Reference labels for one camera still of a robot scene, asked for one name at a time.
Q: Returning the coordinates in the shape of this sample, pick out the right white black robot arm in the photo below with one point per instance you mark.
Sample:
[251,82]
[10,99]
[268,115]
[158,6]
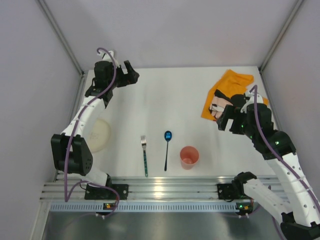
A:
[299,215]

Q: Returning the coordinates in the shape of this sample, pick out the cream round plate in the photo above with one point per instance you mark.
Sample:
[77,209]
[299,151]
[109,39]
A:
[99,136]

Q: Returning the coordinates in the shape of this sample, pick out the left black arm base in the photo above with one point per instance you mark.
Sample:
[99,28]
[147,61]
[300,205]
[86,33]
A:
[98,193]

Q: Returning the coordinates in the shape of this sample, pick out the pink plastic cup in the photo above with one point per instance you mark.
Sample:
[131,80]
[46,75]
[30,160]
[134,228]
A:
[189,157]

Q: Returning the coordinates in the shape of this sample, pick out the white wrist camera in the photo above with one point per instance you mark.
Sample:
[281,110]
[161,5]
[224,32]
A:
[109,57]
[250,99]

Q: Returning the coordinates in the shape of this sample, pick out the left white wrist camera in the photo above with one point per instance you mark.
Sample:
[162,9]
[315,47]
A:
[109,57]

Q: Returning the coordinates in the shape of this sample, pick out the aluminium mounting rail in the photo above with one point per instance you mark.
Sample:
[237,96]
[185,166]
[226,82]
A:
[160,188]

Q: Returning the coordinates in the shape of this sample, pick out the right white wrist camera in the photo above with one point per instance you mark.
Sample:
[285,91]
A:
[250,99]

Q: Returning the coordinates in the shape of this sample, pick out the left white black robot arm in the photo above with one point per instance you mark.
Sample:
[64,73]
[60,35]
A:
[70,150]

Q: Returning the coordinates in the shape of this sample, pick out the blue metallic spoon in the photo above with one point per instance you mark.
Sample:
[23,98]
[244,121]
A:
[167,136]

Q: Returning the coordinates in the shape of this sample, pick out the orange cartoon mouse cloth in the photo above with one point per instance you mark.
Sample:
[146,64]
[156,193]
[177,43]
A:
[229,90]

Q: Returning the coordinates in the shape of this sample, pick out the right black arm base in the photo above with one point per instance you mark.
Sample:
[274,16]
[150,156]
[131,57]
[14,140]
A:
[227,192]

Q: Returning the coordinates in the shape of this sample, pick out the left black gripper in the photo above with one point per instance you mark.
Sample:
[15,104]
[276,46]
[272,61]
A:
[128,75]

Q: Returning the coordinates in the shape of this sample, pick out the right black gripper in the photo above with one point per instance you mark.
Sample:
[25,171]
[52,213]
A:
[230,118]

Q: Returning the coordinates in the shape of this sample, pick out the perforated grey cable duct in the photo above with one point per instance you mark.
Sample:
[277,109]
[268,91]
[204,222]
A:
[154,207]

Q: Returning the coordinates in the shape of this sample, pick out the fork with teal handle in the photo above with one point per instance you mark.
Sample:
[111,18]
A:
[144,146]

